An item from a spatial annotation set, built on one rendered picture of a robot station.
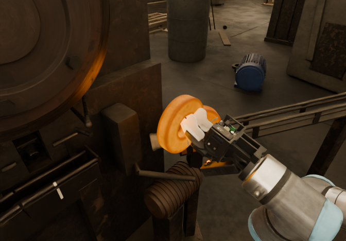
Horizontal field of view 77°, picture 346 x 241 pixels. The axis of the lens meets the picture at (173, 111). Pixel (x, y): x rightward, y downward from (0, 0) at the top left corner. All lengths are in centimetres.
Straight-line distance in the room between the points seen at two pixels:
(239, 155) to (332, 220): 18
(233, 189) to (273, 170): 104
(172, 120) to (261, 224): 30
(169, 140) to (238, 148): 16
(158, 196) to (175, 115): 36
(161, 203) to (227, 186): 78
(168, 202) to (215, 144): 36
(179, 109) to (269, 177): 23
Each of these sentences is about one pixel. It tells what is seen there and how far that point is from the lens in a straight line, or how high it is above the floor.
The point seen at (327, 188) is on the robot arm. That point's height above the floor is 74.
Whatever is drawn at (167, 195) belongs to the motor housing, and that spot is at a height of 52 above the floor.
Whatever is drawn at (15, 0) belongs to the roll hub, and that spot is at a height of 113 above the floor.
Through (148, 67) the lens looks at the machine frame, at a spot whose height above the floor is 87.
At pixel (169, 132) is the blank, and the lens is 51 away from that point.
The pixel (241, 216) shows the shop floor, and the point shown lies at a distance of 141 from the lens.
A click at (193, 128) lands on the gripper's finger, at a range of 51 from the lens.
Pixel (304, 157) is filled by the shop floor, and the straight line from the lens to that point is 189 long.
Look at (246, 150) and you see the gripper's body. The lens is 49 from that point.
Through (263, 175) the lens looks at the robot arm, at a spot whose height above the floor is 84.
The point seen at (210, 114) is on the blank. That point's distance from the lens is 73.
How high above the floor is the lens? 117
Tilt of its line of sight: 34 degrees down
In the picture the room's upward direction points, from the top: straight up
